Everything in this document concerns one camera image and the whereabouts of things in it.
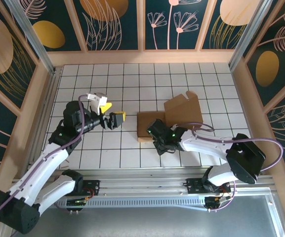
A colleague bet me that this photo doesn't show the brown cardboard box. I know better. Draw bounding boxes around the brown cardboard box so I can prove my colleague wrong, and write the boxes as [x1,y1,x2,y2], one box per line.
[136,90,204,143]

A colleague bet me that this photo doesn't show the grey metal sheet tray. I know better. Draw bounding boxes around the grey metal sheet tray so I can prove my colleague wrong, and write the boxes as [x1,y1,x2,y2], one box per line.
[0,194,285,237]

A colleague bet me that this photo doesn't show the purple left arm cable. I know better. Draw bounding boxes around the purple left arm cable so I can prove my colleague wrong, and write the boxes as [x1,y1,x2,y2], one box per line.
[0,94,93,232]

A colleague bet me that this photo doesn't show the aluminium side rail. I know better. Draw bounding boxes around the aluminium side rail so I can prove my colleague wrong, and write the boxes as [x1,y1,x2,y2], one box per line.
[25,66,64,177]

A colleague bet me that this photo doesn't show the aluminium rail frame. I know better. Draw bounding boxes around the aluminium rail frame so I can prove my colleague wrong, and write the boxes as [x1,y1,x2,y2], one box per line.
[8,166,276,198]

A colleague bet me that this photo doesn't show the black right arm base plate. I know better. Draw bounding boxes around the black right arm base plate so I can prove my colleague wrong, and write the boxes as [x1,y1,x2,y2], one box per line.
[186,177,231,195]

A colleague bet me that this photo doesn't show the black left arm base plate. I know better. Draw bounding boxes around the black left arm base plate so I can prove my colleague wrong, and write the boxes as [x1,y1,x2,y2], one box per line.
[74,179,101,197]

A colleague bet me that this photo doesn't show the perforated metal cable duct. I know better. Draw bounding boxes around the perforated metal cable duct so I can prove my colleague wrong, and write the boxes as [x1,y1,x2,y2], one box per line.
[40,198,207,211]

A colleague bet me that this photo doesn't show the aluminium corner post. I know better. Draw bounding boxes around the aluminium corner post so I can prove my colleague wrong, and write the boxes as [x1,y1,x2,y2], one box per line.
[228,0,281,71]
[3,0,58,75]

